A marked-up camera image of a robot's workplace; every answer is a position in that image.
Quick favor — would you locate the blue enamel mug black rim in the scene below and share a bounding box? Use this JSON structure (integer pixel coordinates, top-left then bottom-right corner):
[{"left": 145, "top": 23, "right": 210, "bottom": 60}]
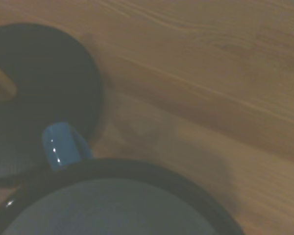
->
[{"left": 0, "top": 121, "right": 246, "bottom": 235}]

